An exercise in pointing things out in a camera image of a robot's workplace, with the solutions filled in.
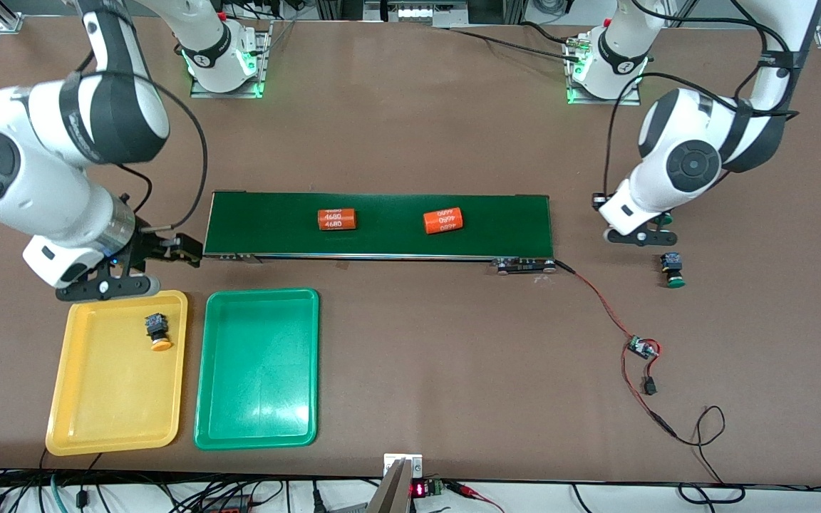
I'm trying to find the yellow push button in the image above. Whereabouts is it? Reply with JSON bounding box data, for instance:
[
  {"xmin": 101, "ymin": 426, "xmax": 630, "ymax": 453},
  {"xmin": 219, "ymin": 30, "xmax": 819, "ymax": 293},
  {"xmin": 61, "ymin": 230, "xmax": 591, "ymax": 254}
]
[{"xmin": 144, "ymin": 312, "xmax": 174, "ymax": 352}]

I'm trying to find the yellow plastic tray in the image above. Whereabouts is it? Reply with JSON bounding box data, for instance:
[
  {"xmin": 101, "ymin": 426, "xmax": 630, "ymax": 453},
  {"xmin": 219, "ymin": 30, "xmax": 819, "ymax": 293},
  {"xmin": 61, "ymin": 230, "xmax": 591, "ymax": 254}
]
[{"xmin": 45, "ymin": 289, "xmax": 189, "ymax": 457}]

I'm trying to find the black base power cable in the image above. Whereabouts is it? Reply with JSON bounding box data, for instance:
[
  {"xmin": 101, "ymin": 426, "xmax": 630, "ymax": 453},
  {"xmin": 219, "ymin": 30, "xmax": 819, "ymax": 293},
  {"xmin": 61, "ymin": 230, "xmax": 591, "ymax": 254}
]
[{"xmin": 446, "ymin": 21, "xmax": 582, "ymax": 61}]

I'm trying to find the grey metal camera mast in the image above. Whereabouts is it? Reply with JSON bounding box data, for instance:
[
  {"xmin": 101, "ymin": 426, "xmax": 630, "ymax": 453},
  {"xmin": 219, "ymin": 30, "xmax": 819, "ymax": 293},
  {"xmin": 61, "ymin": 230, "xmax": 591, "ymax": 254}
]
[{"xmin": 365, "ymin": 452, "xmax": 425, "ymax": 513}]

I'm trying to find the green plastic tray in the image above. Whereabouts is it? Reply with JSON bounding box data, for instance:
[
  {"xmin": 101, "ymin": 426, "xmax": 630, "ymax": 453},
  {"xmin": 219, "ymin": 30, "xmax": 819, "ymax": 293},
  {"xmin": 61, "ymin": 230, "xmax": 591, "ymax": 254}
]
[{"xmin": 193, "ymin": 287, "xmax": 320, "ymax": 451}]

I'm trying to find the red and black wire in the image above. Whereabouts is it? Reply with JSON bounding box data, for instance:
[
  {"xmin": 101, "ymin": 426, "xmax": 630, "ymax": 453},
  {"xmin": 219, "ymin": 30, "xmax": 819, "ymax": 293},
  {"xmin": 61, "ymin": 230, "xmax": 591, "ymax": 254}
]
[{"xmin": 555, "ymin": 261, "xmax": 678, "ymax": 439}]

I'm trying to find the red test lead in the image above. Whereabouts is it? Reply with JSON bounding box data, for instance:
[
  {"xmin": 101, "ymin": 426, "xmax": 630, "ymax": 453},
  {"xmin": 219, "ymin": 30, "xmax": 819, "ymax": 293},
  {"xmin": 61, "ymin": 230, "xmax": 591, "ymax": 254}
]
[{"xmin": 445, "ymin": 481, "xmax": 505, "ymax": 513}]

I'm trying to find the green conveyor belt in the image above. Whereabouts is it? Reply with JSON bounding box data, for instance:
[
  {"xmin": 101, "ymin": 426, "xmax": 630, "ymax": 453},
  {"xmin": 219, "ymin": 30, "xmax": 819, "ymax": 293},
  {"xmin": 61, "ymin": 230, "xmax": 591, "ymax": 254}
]
[{"xmin": 202, "ymin": 190, "xmax": 557, "ymax": 276}]

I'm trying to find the thin black cable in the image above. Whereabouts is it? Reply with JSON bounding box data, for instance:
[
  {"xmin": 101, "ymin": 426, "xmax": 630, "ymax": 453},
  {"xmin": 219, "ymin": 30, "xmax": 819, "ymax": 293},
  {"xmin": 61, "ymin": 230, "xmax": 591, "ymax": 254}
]
[{"xmin": 671, "ymin": 405, "xmax": 746, "ymax": 504}]

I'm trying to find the grey lit control box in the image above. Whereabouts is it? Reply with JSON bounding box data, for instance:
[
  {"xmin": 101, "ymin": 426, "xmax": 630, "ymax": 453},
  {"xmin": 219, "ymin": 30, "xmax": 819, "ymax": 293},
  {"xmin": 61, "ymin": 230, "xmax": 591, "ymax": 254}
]
[{"xmin": 363, "ymin": 0, "xmax": 470, "ymax": 28}]

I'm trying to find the teal cable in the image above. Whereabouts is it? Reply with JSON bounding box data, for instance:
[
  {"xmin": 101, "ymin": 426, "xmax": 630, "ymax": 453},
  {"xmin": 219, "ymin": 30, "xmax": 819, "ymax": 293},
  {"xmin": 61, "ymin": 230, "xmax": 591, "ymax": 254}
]
[{"xmin": 49, "ymin": 474, "xmax": 71, "ymax": 513}]

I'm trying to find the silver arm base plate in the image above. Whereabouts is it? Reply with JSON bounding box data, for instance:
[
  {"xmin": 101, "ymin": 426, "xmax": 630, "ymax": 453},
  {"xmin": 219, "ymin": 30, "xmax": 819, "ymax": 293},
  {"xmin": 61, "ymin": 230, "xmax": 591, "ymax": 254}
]
[
  {"xmin": 566, "ymin": 36, "xmax": 643, "ymax": 106},
  {"xmin": 190, "ymin": 21, "xmax": 272, "ymax": 99}
]

